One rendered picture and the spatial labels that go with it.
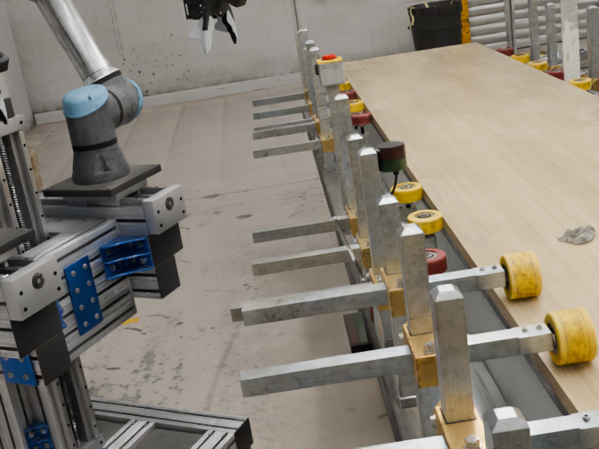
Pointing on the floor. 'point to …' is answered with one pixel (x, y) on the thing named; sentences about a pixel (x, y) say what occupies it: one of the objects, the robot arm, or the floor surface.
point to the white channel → (570, 44)
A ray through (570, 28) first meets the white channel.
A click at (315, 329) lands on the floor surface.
